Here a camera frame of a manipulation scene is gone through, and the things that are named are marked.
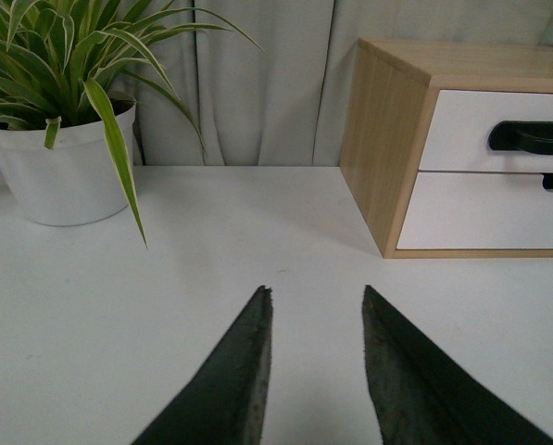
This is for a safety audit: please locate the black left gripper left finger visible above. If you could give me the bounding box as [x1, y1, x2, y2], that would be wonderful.
[133, 286, 273, 444]

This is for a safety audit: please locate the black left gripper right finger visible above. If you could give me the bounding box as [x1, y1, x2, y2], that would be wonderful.
[362, 286, 553, 444]

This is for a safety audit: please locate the black drawer handle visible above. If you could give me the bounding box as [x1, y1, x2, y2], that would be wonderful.
[487, 121, 553, 156]

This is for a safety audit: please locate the green spider plant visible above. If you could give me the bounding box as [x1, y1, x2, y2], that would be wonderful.
[0, 1, 245, 227]

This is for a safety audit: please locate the wooden drawer cabinet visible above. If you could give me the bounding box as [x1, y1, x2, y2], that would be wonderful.
[340, 39, 553, 259]

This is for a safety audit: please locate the grey curtain backdrop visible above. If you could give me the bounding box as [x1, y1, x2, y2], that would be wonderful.
[118, 0, 553, 166]

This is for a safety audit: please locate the white plant pot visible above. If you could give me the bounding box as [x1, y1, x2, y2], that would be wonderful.
[0, 121, 128, 226]

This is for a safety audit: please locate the white drawer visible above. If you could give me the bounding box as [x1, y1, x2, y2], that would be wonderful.
[420, 90, 553, 173]
[397, 172, 553, 250]

